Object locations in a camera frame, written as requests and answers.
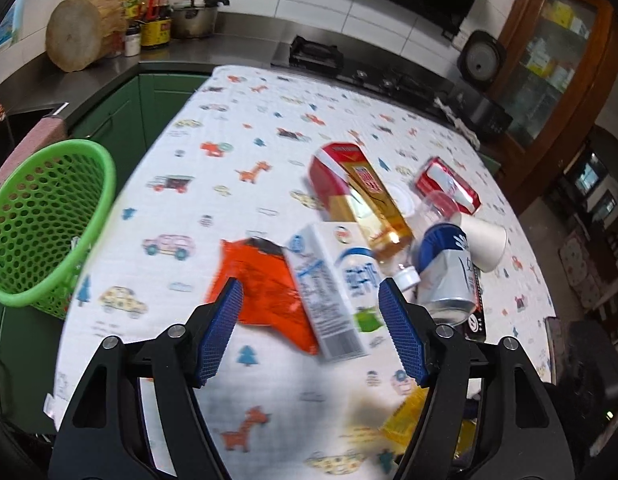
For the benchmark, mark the wooden glass door cabinet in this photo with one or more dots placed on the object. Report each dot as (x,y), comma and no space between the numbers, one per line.
(514,10)

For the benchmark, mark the white milk carton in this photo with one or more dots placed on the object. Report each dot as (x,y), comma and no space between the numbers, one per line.
(329,290)

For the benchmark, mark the round wooden chopping block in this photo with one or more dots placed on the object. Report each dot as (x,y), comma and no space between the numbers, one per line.
(79,30)

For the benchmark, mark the small white jar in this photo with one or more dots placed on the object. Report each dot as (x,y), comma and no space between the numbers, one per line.
(132,44)

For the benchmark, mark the window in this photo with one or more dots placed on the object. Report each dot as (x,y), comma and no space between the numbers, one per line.
(4,25)

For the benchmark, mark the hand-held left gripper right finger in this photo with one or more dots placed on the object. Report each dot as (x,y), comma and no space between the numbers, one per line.
(401,330)

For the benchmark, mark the clear plastic cup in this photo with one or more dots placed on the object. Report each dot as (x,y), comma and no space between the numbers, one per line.
(434,210)

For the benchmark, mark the white bottle cap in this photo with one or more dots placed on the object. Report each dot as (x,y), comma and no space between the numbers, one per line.
(408,276)

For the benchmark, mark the white paper cup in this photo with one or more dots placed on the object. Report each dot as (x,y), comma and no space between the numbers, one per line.
(481,240)

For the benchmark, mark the stainless steel counter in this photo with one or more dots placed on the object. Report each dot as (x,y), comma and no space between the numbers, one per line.
(114,67)

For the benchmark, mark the crushed red soda can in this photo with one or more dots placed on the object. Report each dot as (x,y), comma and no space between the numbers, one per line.
(444,177)

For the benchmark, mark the black gas stove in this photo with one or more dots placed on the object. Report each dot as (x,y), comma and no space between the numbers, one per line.
(314,52)

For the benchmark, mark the pink towel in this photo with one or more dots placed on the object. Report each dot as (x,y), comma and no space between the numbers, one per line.
(39,140)

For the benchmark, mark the black rice cooker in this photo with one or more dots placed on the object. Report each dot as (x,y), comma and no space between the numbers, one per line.
(481,60)

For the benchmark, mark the green plastic mesh basket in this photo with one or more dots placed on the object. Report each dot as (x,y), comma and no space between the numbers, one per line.
(19,295)

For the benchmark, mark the printed animal car tablecloth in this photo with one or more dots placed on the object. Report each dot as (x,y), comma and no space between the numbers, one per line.
(269,200)

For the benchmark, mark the green kitchen cabinet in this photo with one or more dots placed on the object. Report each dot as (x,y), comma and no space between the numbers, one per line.
(159,100)

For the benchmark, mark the kitchen sink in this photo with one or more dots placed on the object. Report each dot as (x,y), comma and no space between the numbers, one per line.
(19,117)

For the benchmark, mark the red and gold box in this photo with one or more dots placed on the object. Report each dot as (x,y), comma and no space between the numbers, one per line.
(369,190)

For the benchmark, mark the orange snack wrapper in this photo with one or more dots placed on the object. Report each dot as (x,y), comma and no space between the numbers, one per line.
(264,285)

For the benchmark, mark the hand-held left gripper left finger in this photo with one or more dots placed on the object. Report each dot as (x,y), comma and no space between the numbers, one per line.
(221,330)

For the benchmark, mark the yellow snack packet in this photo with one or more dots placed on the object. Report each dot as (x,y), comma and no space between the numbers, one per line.
(404,417)

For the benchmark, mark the white plastic cup lid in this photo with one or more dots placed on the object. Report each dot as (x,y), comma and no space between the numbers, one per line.
(401,200)

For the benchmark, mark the black cigarette pack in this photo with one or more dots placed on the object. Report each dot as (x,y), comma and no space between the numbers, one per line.
(476,327)

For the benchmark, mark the black box appliance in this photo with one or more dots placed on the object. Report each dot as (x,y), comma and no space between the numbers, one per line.
(484,112)

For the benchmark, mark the steel pressure cooker pot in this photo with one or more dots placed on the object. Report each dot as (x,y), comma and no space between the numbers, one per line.
(194,20)

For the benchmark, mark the crushed blue soda can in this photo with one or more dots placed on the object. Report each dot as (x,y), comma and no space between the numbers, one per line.
(449,270)

